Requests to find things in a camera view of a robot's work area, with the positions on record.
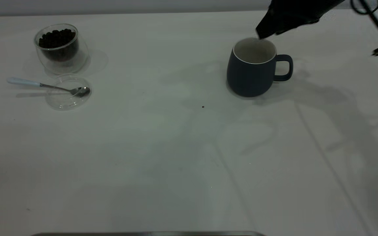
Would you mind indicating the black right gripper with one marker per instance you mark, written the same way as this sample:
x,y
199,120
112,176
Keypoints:
x,y
300,9

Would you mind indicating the dark blue-grey ceramic mug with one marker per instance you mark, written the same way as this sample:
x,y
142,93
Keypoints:
x,y
249,78

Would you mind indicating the double-walled clear glass cup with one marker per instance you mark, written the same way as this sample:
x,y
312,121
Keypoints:
x,y
62,64

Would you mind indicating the coffee beans pile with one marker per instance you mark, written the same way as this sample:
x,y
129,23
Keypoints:
x,y
57,39

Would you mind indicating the clear round plastic lid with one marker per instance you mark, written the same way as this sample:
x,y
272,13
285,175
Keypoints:
x,y
62,101

